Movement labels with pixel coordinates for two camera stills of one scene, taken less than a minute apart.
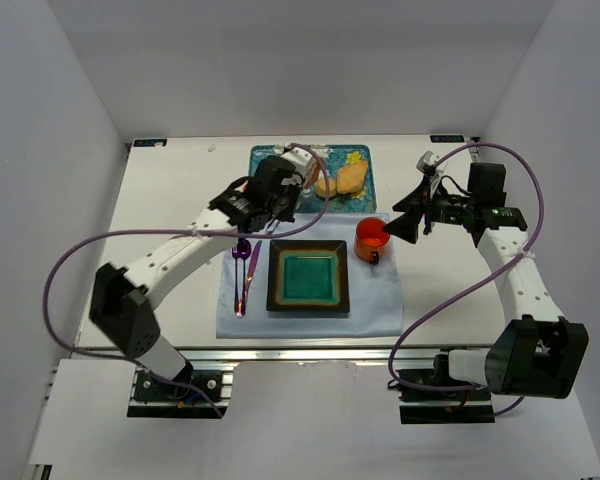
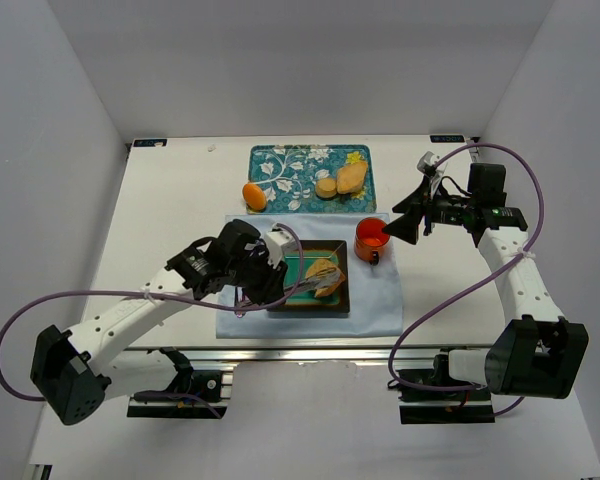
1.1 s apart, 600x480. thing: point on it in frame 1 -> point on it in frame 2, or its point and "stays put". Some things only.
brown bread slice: [314, 174] -> [321, 266]
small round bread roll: [321, 187] stays put
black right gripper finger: [405, 226] stays put
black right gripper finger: [414, 201] stays put
